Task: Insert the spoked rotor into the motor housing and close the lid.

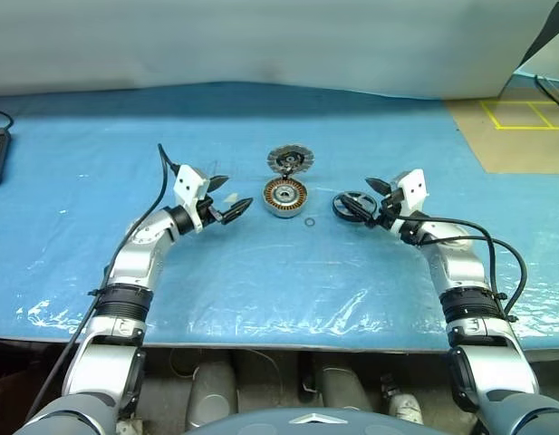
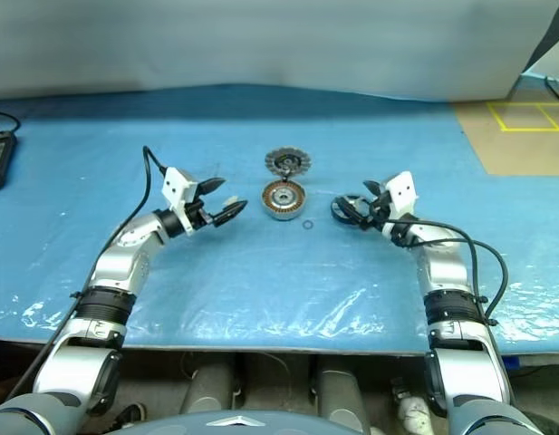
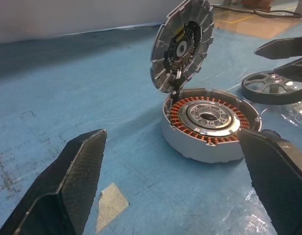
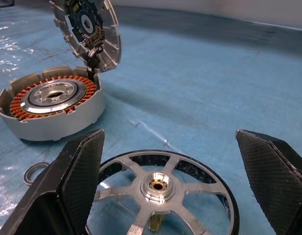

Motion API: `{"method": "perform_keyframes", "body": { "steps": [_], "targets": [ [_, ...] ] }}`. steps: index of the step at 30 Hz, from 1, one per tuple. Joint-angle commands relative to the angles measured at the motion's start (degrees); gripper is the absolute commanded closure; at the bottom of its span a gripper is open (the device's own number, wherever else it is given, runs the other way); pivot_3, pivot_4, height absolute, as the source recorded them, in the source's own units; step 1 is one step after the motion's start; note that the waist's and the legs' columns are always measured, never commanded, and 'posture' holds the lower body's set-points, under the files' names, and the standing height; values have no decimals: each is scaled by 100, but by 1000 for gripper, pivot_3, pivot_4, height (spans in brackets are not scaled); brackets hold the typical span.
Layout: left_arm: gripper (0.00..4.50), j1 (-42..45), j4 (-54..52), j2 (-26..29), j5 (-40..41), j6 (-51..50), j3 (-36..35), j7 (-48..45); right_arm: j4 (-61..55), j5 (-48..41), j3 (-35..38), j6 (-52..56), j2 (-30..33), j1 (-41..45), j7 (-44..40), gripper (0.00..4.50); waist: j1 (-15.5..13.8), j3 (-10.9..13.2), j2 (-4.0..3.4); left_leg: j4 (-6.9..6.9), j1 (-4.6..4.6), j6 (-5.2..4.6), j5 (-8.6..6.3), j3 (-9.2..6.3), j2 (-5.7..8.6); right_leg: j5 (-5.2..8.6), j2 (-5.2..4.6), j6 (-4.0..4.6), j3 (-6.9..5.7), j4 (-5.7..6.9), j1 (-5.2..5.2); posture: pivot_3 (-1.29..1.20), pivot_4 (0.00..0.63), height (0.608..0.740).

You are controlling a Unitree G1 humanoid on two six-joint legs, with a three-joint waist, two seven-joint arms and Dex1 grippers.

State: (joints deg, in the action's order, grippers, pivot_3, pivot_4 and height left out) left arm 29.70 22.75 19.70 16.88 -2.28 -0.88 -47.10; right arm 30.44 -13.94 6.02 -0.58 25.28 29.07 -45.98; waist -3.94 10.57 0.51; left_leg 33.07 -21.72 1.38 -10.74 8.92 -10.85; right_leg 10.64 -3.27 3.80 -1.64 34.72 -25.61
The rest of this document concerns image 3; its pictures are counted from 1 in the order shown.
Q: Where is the grey motor housing copper stator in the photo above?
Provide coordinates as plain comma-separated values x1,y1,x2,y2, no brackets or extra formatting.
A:
161,87,263,164

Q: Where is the black spoked rotor ring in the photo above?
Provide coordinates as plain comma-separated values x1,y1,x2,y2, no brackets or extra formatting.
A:
241,70,302,105

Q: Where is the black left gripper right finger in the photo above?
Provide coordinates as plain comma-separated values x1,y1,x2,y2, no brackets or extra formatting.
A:
237,128,302,235

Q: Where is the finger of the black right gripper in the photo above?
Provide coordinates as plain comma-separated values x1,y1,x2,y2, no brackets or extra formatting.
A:
254,36,302,60
274,56,302,86

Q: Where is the black floor cable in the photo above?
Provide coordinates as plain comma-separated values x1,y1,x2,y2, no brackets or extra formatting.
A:
210,4,302,18

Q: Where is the grey motor cover circuit board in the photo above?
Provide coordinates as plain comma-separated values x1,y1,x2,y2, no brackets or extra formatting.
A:
149,0,215,94

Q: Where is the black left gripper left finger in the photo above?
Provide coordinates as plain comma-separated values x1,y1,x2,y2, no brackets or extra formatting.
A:
0,129,108,235

